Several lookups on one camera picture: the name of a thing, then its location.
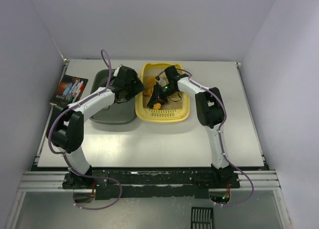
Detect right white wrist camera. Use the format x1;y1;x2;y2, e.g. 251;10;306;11
159;77;167;87

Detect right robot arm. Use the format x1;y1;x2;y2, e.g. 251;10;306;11
147;65;238;188

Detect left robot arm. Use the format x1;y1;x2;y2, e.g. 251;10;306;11
46;65;145;189

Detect dark grey plastic tray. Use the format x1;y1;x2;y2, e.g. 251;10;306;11
90;69;136;125

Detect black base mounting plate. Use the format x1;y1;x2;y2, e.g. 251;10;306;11
62;166;240;200

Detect book with markers cover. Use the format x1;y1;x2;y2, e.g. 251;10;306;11
50;74;88;106

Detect yellow litter box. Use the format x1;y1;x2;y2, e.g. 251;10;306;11
135;62;190;123

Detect black vent grille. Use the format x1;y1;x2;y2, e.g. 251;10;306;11
190;207;215;229

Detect aluminium frame rail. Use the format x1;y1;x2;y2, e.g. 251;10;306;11
19;169;281;192

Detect beige litter pellets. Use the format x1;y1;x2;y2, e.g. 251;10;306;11
143;76;182;110

